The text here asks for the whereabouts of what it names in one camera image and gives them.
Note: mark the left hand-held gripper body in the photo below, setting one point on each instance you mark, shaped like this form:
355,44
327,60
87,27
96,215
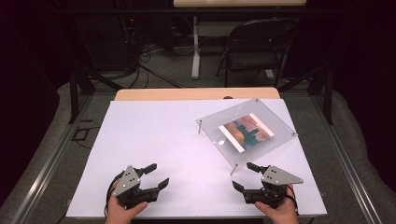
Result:
126,183

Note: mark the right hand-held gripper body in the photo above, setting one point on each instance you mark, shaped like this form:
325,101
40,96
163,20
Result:
274,186

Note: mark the clear acrylic photo frame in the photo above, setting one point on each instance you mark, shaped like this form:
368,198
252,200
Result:
214,124

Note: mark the person's right hand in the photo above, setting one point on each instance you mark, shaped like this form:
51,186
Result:
281,213

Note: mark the person's left hand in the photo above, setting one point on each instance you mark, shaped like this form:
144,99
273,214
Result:
120,214

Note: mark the painting print card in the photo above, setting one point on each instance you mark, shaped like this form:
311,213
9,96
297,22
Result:
247,132

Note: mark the white board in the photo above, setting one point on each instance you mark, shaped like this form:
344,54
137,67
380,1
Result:
140,130

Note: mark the wooden table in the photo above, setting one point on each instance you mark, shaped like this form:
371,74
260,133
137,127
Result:
186,93

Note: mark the black metal strut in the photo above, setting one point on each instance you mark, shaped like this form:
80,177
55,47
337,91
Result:
327,93
73,93

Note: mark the black folding chair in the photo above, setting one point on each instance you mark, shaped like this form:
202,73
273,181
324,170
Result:
258,62

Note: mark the wooden desk with white legs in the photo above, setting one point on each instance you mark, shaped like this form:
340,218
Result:
195,46

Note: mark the aluminium rail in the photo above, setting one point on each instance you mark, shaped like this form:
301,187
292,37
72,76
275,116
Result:
46,171
348,165

